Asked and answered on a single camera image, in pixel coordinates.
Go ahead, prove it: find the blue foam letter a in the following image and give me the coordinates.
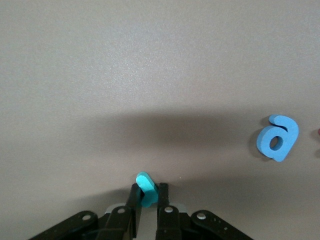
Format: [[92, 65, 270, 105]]
[[256, 114, 300, 163]]

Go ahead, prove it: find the teal foam letter r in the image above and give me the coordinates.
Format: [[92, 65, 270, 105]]
[[135, 171, 160, 209]]

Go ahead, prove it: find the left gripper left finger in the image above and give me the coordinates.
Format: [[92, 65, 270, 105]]
[[27, 184, 144, 240]]

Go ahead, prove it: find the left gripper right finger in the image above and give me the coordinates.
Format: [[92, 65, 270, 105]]
[[155, 183, 253, 240]]

